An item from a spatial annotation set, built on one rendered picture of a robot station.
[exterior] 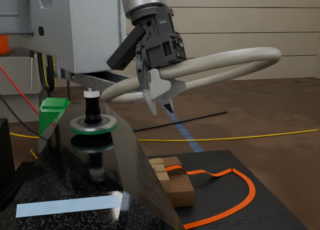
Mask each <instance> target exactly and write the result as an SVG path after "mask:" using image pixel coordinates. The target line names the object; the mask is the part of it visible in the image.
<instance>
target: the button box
mask: <svg viewBox="0 0 320 230"><path fill-rule="evenodd" d="M119 23H120V44H122V42H123V41H124V40H125V39H126V17H125V12H124V8H123V4H122V0H119Z"/></svg>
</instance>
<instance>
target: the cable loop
mask: <svg viewBox="0 0 320 230"><path fill-rule="evenodd" d="M37 58H38V67H39V74H40V81H41V85H42V87H43V88H44V90H46V91H47V92H52V91H53V90H54V88H55V77H54V75H53V72H54V60H53V56H49V55H47V62H48V71H49V83H50V86H48V84H47V81H46V76H45V69H44V61H43V53H40V52H37Z"/></svg>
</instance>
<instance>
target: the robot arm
mask: <svg viewBox="0 0 320 230"><path fill-rule="evenodd" d="M122 4H123V8H124V12H125V17H126V18H127V19H129V20H131V23H132V25H133V26H135V28H134V29H133V30H132V31H131V33H130V34H129V35H128V36H127V37H126V39H125V40H124V41H123V42H122V44H120V46H119V47H118V48H117V49H116V50H115V52H114V53H113V54H112V55H111V57H110V58H109V59H108V60H107V65H108V66H109V67H110V68H111V69H112V70H124V69H125V68H126V67H127V66H128V64H129V63H130V62H131V61H132V60H133V59H134V57H136V72H137V76H138V80H139V84H140V89H141V90H142V93H143V97H144V99H145V101H146V104H147V106H148V108H149V110H150V111H151V113H152V115H153V116H157V107H156V103H155V100H156V99H157V98H159V97H160V96H161V98H162V100H163V104H164V107H165V108H166V109H167V110H168V111H169V112H170V113H173V112H174V111H173V102H172V98H173V97H175V96H177V95H178V94H180V93H182V92H183V91H184V90H185V89H186V83H185V82H184V81H181V80H176V79H172V80H163V79H161V78H160V72H159V70H158V69H157V68H161V67H164V66H167V65H171V64H175V63H179V62H182V61H186V60H187V57H186V53H185V49H184V45H183V41H182V38H181V37H180V34H179V33H178V32H176V31H175V29H174V25H173V21H172V16H174V14H173V9H169V8H168V7H167V2H166V0H122ZM176 33H177V34H176ZM176 39H177V40H176Z"/></svg>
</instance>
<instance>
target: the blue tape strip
mask: <svg viewBox="0 0 320 230"><path fill-rule="evenodd" d="M116 207H121V204H120V195H111V196H100V197H90V198H80V199H70V200H56V201H46V202H35V203H25V204H17V211H16V218H18V217H27V216H37V215H46V214H56V213H65V212H75V211H84V210H98V209H107V208H116Z"/></svg>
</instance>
